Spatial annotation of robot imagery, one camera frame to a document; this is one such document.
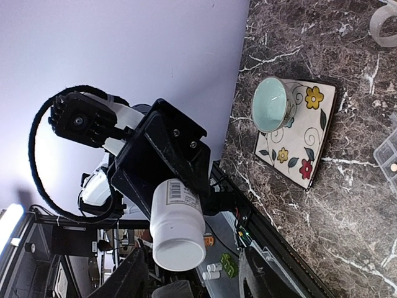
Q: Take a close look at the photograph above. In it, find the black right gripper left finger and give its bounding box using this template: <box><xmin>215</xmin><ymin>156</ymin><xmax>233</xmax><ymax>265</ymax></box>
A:
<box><xmin>89</xmin><ymin>248</ymin><xmax>149</xmax><ymax>298</ymax></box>

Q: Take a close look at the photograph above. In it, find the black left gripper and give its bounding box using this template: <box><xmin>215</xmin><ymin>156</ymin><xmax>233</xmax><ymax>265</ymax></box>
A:
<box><xmin>111</xmin><ymin>99</ymin><xmax>210</xmax><ymax>217</ymax></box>

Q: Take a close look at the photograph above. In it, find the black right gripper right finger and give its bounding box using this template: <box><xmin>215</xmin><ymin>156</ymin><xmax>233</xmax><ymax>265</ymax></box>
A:
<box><xmin>238</xmin><ymin>246</ymin><xmax>305</xmax><ymax>297</ymax></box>

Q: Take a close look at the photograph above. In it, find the small white dropper bottle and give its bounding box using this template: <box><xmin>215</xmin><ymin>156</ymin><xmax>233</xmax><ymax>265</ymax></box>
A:
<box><xmin>149</xmin><ymin>179</ymin><xmax>206</xmax><ymax>272</ymax></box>

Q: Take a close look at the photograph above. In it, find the clear plastic pill organizer box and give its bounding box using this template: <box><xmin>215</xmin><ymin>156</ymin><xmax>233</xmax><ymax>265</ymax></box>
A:
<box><xmin>373</xmin><ymin>112</ymin><xmax>396</xmax><ymax>191</ymax></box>

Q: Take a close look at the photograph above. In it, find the green block below table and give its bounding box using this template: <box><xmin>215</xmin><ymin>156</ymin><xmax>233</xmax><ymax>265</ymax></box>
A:
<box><xmin>220</xmin><ymin>253</ymin><xmax>238</xmax><ymax>278</ymax></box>

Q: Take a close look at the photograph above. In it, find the green bowl on plate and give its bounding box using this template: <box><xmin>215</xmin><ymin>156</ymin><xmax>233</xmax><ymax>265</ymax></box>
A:
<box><xmin>252</xmin><ymin>76</ymin><xmax>297</xmax><ymax>133</ymax></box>

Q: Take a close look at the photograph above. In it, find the floral square plate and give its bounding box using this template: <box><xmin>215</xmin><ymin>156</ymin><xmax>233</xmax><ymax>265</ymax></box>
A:
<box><xmin>254</xmin><ymin>79</ymin><xmax>337</xmax><ymax>190</ymax></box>

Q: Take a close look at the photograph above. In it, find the white ceiling light panel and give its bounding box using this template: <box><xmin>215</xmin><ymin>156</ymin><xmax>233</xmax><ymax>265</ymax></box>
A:
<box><xmin>0</xmin><ymin>203</ymin><xmax>24</xmax><ymax>252</ymax></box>

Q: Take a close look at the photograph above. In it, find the white ceramic mug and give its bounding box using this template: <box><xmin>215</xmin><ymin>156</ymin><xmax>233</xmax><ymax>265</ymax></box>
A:
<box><xmin>368</xmin><ymin>2</ymin><xmax>397</xmax><ymax>48</ymax></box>

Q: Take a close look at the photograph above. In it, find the black front table rail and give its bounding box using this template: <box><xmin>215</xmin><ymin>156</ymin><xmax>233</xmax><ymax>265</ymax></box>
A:
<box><xmin>211</xmin><ymin>161</ymin><xmax>334</xmax><ymax>297</ymax></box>

